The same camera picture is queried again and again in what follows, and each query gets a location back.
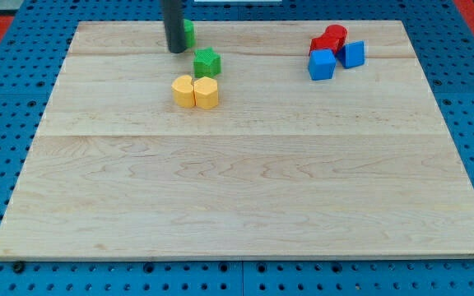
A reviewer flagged yellow hexagon block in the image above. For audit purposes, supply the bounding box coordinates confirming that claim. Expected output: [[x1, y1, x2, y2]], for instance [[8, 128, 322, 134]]
[[194, 76, 219, 109]]

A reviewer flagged yellow heart block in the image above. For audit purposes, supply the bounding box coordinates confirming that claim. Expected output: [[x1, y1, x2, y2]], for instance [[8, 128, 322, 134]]
[[171, 75, 196, 108]]

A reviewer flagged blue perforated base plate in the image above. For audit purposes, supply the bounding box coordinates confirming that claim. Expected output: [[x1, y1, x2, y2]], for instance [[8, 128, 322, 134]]
[[0, 0, 474, 295]]

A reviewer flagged blue triangular block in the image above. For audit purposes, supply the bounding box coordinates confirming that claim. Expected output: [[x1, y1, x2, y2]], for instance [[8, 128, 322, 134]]
[[336, 41, 365, 68]]

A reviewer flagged green circle block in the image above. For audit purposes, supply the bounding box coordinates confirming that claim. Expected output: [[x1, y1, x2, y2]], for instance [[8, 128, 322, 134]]
[[184, 19, 196, 49]]

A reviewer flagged red cylinder block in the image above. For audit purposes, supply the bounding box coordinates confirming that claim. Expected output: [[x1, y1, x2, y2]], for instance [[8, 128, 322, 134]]
[[323, 24, 348, 49]]

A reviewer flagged blue cube block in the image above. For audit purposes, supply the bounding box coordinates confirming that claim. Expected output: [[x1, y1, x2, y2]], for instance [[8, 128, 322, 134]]
[[308, 49, 337, 81]]

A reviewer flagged red angular block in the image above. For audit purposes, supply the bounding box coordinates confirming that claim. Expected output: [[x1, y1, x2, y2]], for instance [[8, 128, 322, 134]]
[[309, 35, 342, 55]]

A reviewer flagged wooden board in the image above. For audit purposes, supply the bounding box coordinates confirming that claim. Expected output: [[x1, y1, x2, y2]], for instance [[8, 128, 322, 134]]
[[0, 21, 474, 261]]

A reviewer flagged green star block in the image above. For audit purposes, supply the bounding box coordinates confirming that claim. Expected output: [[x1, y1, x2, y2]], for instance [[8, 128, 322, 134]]
[[193, 47, 221, 78]]

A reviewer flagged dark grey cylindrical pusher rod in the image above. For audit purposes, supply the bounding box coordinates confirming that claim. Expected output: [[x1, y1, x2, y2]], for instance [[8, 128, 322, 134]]
[[160, 0, 187, 53]]

